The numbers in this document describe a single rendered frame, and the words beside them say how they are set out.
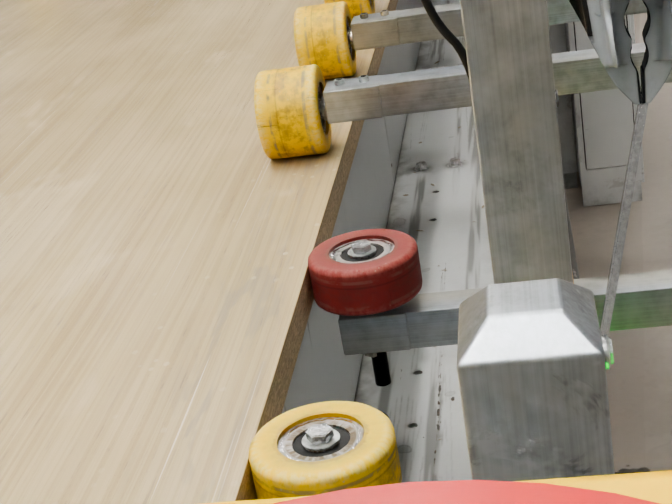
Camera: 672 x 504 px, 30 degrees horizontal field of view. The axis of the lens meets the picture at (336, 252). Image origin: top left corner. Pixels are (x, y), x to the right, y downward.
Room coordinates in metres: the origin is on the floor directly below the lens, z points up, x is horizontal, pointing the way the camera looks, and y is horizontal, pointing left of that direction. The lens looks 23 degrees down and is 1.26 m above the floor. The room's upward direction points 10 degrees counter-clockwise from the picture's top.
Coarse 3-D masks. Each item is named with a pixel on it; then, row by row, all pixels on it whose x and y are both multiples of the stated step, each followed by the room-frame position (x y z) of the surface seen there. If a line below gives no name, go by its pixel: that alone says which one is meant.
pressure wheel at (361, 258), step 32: (320, 256) 0.83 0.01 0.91; (352, 256) 0.82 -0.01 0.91; (384, 256) 0.81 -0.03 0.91; (416, 256) 0.82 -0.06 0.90; (320, 288) 0.81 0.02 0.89; (352, 288) 0.79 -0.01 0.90; (384, 288) 0.79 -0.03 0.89; (416, 288) 0.81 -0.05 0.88; (384, 352) 0.83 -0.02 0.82; (384, 384) 0.83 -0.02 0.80
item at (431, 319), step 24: (480, 288) 0.83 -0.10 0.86; (600, 288) 0.80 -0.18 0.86; (624, 288) 0.79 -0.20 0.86; (648, 288) 0.78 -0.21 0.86; (384, 312) 0.82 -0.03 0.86; (408, 312) 0.81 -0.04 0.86; (432, 312) 0.81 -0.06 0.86; (456, 312) 0.81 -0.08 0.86; (600, 312) 0.79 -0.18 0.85; (624, 312) 0.78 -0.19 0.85; (648, 312) 0.78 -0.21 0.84; (360, 336) 0.82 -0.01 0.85; (384, 336) 0.81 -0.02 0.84; (408, 336) 0.81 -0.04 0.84; (432, 336) 0.81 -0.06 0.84; (456, 336) 0.81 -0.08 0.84
